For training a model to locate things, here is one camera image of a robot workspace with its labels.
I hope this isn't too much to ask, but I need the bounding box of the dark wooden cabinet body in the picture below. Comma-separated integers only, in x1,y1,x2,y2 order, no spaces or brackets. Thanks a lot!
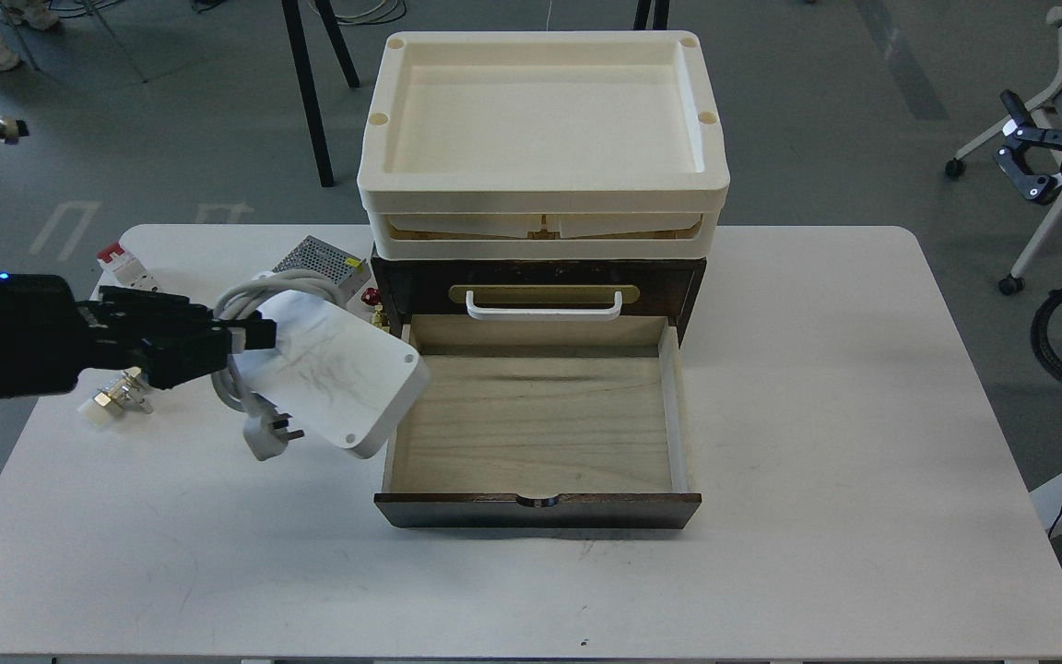
371,251,707,335

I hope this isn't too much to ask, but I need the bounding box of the cream plastic stacked tray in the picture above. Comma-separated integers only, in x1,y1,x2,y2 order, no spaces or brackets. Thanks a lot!
358,30,730,260

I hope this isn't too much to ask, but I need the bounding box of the metal fitting with white caps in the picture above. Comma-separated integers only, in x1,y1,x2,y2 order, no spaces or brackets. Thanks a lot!
78,367,153,428

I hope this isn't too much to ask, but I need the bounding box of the white power strip with cable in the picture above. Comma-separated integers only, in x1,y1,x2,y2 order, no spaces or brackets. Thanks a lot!
212,269,431,459

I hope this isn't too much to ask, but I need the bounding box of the white drawer handle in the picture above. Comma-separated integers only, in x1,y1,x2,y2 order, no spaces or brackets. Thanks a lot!
466,290,623,321

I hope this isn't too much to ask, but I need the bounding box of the brass valve red handle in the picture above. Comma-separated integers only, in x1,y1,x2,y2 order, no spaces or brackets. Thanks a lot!
360,287,391,331

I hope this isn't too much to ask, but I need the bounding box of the metal mesh power supply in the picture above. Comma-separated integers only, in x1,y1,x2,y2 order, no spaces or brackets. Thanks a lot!
271,235,372,293

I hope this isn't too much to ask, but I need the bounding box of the open wooden drawer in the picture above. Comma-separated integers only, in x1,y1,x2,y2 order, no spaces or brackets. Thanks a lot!
374,314,702,529

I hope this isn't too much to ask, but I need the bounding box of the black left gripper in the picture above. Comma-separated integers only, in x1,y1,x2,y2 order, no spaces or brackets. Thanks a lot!
0,272,277,398

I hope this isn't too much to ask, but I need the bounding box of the red white circuit breaker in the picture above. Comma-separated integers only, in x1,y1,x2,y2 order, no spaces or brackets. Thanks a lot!
97,243,162,291

